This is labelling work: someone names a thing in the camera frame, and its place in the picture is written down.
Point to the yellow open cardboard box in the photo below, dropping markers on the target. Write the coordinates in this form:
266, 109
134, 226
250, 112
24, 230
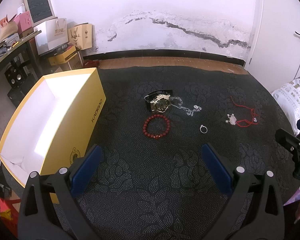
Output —
53, 124

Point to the dark red floor item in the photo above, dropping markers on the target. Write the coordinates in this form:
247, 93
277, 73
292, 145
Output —
91, 64

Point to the brown paper shopping bag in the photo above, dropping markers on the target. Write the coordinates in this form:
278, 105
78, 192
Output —
81, 36

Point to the white printed plastic bag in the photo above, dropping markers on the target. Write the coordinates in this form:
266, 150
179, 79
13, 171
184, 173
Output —
288, 98

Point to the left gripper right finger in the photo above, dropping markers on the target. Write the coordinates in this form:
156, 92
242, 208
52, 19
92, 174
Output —
264, 218

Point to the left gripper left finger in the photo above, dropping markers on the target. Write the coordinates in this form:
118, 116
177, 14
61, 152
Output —
37, 216

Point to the brown cardboard box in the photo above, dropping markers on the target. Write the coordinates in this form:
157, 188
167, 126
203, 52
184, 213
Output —
73, 63

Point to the pink box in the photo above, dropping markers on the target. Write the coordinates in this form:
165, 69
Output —
23, 22

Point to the black speaker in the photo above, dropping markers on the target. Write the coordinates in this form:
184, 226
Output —
15, 75

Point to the gold black wrist watch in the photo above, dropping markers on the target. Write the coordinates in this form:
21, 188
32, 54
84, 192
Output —
158, 101

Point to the white paper shopping bag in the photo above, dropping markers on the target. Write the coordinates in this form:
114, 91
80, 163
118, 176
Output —
53, 34

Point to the flat yellow box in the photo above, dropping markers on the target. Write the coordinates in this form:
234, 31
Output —
63, 57

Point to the framed blackboard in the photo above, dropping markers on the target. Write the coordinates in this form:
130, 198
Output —
40, 11

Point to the black desk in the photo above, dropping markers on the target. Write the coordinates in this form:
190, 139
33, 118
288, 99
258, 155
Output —
23, 45

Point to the white door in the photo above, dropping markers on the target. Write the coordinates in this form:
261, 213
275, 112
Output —
275, 57

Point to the black patterned tablecloth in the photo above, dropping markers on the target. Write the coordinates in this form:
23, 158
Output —
161, 189

